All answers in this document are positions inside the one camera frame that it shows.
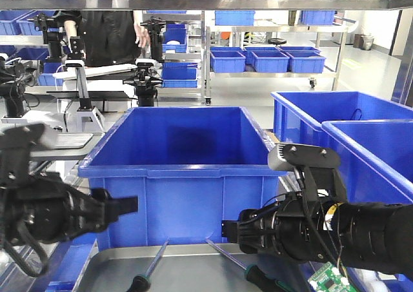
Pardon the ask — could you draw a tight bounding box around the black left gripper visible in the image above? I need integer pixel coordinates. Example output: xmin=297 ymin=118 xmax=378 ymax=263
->
xmin=1 ymin=177 xmax=139 ymax=244

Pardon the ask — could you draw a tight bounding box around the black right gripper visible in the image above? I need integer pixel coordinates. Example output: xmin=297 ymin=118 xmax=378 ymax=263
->
xmin=221 ymin=193 xmax=336 ymax=263

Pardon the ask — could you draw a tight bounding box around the cross screwdriver green handle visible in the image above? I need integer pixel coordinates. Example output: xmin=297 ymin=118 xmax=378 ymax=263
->
xmin=127 ymin=239 xmax=169 ymax=292

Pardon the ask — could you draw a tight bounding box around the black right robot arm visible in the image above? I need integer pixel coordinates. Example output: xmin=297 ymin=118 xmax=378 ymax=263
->
xmin=222 ymin=192 xmax=412 ymax=278

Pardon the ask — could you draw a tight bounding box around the grey metal target tray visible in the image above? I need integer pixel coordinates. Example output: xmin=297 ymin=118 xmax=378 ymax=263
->
xmin=72 ymin=242 xmax=310 ymax=292

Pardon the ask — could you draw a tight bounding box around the blue bin behind tray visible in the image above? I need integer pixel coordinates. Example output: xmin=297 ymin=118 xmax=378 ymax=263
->
xmin=78 ymin=106 xmax=282 ymax=250

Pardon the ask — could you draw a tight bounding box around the green circuit board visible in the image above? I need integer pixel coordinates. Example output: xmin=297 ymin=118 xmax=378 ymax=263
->
xmin=308 ymin=262 xmax=356 ymax=292

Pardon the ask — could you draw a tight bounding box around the blue bin right rear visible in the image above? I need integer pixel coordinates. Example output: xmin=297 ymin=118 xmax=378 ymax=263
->
xmin=270 ymin=90 xmax=413 ymax=151

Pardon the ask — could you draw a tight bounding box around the blue bin right front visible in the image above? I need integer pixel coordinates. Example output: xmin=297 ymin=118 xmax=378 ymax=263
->
xmin=322 ymin=119 xmax=412 ymax=204

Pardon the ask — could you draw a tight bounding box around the person in black shirt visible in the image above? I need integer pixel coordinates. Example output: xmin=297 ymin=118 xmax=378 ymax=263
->
xmin=54 ymin=10 xmax=150 ymax=67

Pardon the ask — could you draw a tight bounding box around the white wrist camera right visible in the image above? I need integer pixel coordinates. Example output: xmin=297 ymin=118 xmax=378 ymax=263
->
xmin=267 ymin=142 xmax=341 ymax=171

